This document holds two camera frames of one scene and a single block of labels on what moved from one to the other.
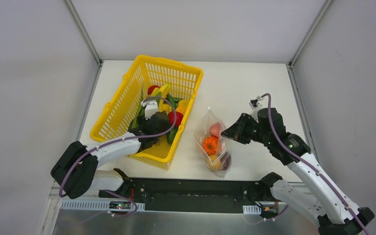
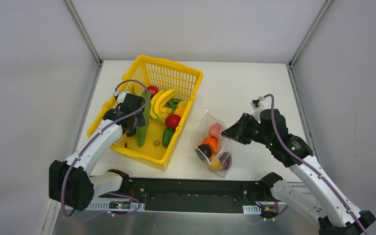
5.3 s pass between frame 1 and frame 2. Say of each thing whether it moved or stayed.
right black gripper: stayed
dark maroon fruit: stayed
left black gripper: moved
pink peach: stayed
